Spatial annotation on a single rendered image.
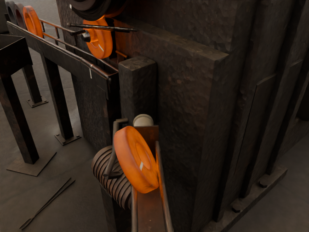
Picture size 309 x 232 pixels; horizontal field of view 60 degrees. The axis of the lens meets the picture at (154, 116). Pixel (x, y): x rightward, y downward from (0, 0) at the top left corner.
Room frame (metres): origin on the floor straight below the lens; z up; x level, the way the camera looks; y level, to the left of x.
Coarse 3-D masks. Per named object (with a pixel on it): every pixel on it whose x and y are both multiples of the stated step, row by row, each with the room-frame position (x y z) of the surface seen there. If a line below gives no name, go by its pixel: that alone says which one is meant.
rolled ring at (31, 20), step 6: (24, 6) 1.49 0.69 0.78; (30, 6) 1.48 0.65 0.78; (24, 12) 1.51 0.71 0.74; (30, 12) 1.44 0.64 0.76; (24, 18) 1.54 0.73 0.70; (30, 18) 1.54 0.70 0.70; (36, 18) 1.43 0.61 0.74; (30, 24) 1.53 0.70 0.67; (36, 24) 1.41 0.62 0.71; (30, 30) 1.51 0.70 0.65; (36, 30) 1.41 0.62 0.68; (42, 36) 1.44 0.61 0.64
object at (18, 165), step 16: (0, 48) 1.23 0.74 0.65; (16, 48) 1.13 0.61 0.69; (0, 64) 1.02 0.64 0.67; (16, 64) 1.10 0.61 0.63; (32, 64) 1.19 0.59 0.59; (0, 80) 1.09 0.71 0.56; (0, 96) 1.10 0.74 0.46; (16, 96) 1.14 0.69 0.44; (16, 112) 1.10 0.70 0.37; (16, 128) 1.09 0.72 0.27; (32, 144) 1.13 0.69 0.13; (16, 160) 1.12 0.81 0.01; (32, 160) 1.09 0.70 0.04; (48, 160) 1.12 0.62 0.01
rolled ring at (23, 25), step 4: (16, 4) 1.61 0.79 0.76; (20, 4) 1.62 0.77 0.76; (16, 8) 1.63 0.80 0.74; (20, 8) 1.58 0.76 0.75; (16, 12) 1.66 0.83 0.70; (20, 12) 1.57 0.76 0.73; (16, 16) 1.67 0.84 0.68; (20, 16) 1.68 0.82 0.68; (20, 20) 1.67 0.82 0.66; (20, 24) 1.66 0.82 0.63; (24, 24) 1.56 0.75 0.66; (24, 28) 1.64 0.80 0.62
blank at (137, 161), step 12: (120, 132) 0.45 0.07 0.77; (132, 132) 0.47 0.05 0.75; (120, 144) 0.41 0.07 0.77; (132, 144) 0.43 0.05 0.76; (144, 144) 0.49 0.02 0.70; (120, 156) 0.39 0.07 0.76; (132, 156) 0.39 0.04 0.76; (144, 156) 0.46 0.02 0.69; (132, 168) 0.37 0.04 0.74; (144, 168) 0.39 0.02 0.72; (156, 168) 0.45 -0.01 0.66; (132, 180) 0.36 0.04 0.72; (144, 180) 0.36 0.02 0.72; (156, 180) 0.40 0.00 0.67; (144, 192) 0.37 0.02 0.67
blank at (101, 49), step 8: (96, 24) 0.90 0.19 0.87; (104, 24) 0.90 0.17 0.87; (96, 32) 0.90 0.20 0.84; (104, 32) 0.88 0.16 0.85; (104, 40) 0.87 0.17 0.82; (96, 48) 0.92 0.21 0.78; (104, 48) 0.87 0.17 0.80; (112, 48) 0.89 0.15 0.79; (96, 56) 0.92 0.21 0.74; (104, 56) 0.89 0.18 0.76
